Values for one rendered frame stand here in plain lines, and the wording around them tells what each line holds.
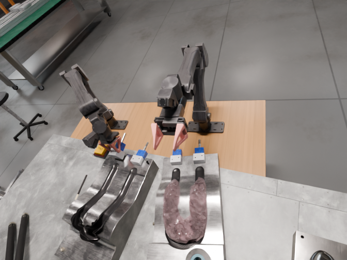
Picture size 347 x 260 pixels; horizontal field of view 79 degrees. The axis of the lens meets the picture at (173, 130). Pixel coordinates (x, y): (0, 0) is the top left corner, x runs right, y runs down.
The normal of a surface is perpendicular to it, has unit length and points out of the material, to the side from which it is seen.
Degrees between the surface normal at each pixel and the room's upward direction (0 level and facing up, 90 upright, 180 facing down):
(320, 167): 0
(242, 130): 0
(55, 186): 0
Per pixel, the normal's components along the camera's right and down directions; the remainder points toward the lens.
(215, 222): -0.28, -0.40
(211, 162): -0.27, -0.60
